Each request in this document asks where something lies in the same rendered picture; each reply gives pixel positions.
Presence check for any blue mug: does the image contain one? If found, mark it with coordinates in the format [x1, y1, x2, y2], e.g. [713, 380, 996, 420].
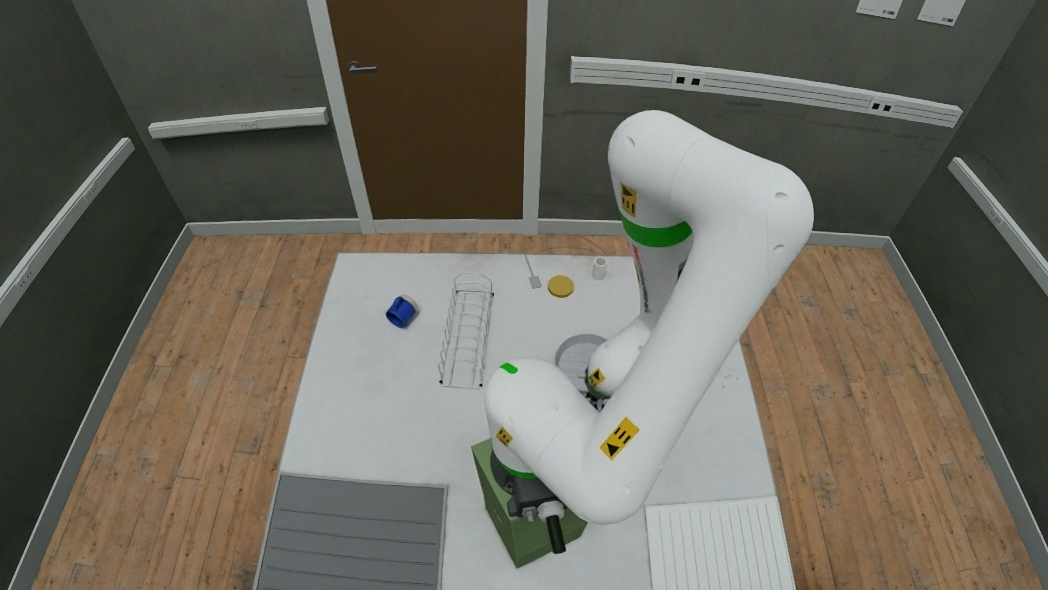
[385, 294, 418, 328]

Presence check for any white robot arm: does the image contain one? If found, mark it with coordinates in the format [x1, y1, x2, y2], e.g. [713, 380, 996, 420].
[484, 110, 814, 554]

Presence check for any white ribbed draining mat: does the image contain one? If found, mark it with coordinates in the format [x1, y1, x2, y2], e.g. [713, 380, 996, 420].
[645, 496, 795, 590]

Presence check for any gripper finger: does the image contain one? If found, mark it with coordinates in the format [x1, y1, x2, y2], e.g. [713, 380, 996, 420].
[586, 392, 605, 411]

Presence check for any yellow round disc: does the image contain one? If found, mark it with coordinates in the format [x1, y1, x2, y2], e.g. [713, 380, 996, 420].
[548, 275, 574, 298]

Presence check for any silver wire dish rack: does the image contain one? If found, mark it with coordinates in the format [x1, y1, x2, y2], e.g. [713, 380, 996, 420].
[438, 274, 494, 389]

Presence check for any small white cup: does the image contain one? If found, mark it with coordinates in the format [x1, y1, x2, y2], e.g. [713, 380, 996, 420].
[592, 257, 607, 280]

